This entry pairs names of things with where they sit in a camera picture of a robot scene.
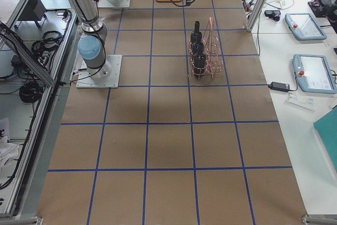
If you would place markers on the dark wine bottle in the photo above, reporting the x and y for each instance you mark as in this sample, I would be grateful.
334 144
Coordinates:
199 65
197 48
196 35

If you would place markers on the far teach pendant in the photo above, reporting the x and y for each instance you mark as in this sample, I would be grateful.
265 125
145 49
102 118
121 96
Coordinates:
304 26

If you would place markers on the teach pendant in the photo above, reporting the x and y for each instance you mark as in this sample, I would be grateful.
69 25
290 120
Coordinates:
313 74
304 26

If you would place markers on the black power adapter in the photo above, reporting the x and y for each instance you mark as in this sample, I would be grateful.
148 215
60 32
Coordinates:
282 87

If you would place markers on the near teach pendant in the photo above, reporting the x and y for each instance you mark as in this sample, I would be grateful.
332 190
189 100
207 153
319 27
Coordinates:
313 74

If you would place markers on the clear acrylic piece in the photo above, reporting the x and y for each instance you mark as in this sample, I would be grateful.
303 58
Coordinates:
307 103

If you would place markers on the teal board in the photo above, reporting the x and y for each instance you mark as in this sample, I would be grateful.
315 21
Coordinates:
326 128

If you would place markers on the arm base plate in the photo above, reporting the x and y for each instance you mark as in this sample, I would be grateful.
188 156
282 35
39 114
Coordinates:
114 4
107 77

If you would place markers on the copper wire bottle basket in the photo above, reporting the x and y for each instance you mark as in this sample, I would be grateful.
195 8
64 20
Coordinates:
214 62

